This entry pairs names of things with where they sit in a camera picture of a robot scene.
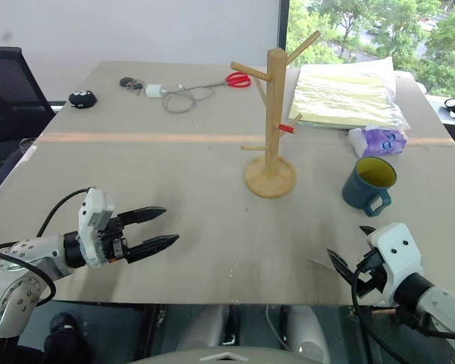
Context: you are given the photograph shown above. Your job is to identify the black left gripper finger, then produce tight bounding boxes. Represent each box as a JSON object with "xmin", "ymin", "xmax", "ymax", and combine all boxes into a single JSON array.
[
  {"xmin": 127, "ymin": 234, "xmax": 180, "ymax": 265},
  {"xmin": 117, "ymin": 206, "xmax": 168, "ymax": 228}
]

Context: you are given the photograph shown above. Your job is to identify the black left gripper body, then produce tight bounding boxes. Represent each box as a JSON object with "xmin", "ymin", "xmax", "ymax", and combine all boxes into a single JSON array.
[{"xmin": 97, "ymin": 213, "xmax": 133, "ymax": 265}]

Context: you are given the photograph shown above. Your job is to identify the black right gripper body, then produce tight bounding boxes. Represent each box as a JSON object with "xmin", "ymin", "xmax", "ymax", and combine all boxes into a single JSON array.
[{"xmin": 353, "ymin": 249, "xmax": 388, "ymax": 300}]

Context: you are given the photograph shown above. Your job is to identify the wooden mug tree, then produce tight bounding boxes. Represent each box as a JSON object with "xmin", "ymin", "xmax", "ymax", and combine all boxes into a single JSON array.
[{"xmin": 230, "ymin": 30, "xmax": 322, "ymax": 199}]

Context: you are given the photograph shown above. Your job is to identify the teal mug with yellow inside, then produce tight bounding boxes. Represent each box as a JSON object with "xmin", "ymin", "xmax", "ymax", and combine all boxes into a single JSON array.
[{"xmin": 341, "ymin": 155, "xmax": 398, "ymax": 218}]

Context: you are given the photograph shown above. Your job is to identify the grey rounded robot leg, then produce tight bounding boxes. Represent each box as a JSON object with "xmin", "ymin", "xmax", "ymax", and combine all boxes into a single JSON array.
[
  {"xmin": 287, "ymin": 304, "xmax": 331, "ymax": 364},
  {"xmin": 175, "ymin": 304, "xmax": 231, "ymax": 354}
]

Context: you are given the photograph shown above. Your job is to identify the purple tissue pack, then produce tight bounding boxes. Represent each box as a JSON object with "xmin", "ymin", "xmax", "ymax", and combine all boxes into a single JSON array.
[{"xmin": 347, "ymin": 124, "xmax": 409, "ymax": 159}]

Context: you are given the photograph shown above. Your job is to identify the white charger plug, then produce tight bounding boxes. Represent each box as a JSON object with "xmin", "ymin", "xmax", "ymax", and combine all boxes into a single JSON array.
[{"xmin": 144, "ymin": 83, "xmax": 165, "ymax": 99}]

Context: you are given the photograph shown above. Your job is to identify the grey robot torso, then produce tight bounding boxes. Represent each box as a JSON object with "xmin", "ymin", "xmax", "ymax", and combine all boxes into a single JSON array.
[{"xmin": 134, "ymin": 342, "xmax": 303, "ymax": 364}]

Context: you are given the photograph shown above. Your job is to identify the black round gadget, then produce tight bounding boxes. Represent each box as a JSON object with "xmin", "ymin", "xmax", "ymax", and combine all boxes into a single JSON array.
[{"xmin": 68, "ymin": 89, "xmax": 99, "ymax": 111}]

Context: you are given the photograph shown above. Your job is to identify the dark key bunch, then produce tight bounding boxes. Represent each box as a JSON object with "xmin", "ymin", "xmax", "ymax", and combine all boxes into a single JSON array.
[{"xmin": 118, "ymin": 76, "xmax": 144, "ymax": 96}]

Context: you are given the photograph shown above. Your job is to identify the bagged stack of yellow paper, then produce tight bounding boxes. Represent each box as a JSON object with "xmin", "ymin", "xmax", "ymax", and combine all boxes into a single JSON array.
[{"xmin": 287, "ymin": 55, "xmax": 411, "ymax": 131}]

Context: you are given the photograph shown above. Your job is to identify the black office chair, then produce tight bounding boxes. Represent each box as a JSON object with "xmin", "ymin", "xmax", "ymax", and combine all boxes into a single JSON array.
[{"xmin": 0, "ymin": 46, "xmax": 57, "ymax": 179}]

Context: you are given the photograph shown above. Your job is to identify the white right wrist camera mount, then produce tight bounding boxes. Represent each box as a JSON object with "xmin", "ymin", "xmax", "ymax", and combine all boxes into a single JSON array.
[{"xmin": 366, "ymin": 222, "xmax": 427, "ymax": 308}]

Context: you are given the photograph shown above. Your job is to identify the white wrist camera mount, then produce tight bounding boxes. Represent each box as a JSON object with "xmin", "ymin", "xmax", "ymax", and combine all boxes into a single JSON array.
[
  {"xmin": 77, "ymin": 187, "xmax": 117, "ymax": 268},
  {"xmin": 366, "ymin": 222, "xmax": 427, "ymax": 308}
]

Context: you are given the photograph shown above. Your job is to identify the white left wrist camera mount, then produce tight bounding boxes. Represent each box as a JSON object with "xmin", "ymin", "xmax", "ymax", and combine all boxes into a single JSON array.
[{"xmin": 77, "ymin": 187, "xmax": 117, "ymax": 268}]

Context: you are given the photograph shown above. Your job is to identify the grey charger cable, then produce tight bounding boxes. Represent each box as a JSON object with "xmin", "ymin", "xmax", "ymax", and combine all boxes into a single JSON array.
[{"xmin": 162, "ymin": 83, "xmax": 218, "ymax": 115}]

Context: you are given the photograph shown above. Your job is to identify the red handled scissors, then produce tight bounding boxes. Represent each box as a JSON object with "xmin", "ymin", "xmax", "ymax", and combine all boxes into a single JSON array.
[{"xmin": 224, "ymin": 71, "xmax": 254, "ymax": 90}]

